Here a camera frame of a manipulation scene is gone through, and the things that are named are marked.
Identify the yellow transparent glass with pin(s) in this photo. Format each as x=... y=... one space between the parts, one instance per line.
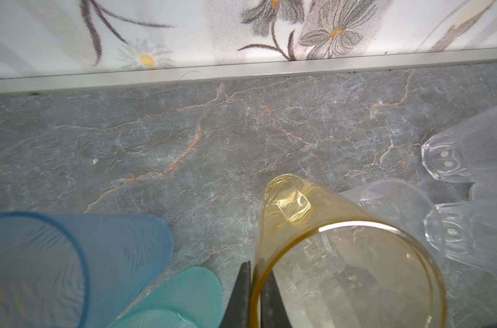
x=339 y=265

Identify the green frosted glass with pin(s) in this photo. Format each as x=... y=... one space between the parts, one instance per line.
x=191 y=299

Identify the white frosted glass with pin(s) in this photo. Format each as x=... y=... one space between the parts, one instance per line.
x=483 y=191

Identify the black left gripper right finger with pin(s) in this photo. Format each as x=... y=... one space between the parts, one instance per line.
x=272 y=309

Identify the blue frosted glass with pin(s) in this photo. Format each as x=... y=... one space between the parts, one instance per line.
x=77 y=270

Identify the clear faceted glass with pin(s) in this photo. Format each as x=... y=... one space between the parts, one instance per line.
x=465 y=153
x=407 y=207
x=466 y=232

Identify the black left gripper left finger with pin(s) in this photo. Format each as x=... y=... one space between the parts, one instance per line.
x=237 y=313

